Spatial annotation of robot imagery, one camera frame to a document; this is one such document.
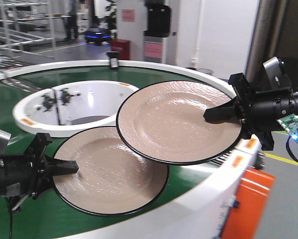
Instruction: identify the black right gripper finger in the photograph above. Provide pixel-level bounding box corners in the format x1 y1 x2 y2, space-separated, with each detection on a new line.
203 102 237 123

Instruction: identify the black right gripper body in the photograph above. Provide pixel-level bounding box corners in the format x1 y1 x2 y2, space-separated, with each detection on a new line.
228 73 292 151

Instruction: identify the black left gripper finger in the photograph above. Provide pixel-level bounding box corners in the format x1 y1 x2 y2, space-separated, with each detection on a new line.
45 156 79 176

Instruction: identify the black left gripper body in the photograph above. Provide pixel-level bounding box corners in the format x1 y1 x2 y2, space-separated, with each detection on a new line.
0 133 52 197

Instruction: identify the beige black-rimmed plate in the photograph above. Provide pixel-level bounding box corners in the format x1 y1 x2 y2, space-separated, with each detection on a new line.
116 81 241 165
53 126 170 216

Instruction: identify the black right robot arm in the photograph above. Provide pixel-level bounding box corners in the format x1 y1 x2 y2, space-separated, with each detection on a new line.
203 73 298 151

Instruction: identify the green circuit board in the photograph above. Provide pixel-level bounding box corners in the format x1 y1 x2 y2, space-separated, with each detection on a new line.
277 114 298 143

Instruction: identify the left green bearing block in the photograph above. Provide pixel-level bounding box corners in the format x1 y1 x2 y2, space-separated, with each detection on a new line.
42 94 56 112

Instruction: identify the green bearing block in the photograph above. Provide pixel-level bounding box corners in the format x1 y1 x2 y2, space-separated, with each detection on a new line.
42 94 56 112
60 89 81 105

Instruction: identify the right green bearing block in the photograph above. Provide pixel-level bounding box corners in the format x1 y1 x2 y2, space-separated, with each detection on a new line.
60 89 81 105

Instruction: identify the steel conveyor rollers left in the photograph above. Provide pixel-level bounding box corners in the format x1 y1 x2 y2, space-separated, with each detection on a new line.
0 78 42 93

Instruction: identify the white outer conveyor rim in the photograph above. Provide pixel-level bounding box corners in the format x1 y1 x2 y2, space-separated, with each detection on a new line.
0 60 265 239

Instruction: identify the orange conveyor side panel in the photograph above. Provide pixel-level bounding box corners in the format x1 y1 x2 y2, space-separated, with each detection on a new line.
220 168 275 239

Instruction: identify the black and grey water dispenser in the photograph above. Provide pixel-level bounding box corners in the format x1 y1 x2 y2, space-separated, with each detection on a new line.
143 0 172 63

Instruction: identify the red fire extinguisher cabinet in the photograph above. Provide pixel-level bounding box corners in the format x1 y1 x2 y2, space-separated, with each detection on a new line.
110 39 131 60

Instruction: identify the black sensor box on rim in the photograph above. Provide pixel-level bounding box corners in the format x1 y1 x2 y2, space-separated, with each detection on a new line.
106 51 119 69

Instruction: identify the black mobile robot blue light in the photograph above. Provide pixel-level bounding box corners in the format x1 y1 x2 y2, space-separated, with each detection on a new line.
84 27 111 46

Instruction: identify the metal roller rack shelving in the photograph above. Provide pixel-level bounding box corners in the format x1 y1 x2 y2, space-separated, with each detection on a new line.
0 0 57 61

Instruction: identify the standing person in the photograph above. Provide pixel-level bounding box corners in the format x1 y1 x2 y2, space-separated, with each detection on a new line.
65 0 78 41

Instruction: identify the green potted plant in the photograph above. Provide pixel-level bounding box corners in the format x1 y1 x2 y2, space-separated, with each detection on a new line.
104 0 117 39

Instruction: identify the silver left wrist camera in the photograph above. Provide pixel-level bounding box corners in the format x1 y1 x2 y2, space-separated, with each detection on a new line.
0 128 12 151

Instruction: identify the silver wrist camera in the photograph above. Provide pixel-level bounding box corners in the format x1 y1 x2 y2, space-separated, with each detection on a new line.
0 128 12 151
263 57 284 89

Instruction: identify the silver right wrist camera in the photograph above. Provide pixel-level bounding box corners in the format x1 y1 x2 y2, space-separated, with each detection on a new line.
263 57 284 89

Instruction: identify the white inner conveyor ring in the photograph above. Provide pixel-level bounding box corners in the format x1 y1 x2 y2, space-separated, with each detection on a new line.
12 80 140 138

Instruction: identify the pink wall notice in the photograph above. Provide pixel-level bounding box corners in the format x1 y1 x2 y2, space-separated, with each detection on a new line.
121 9 135 22

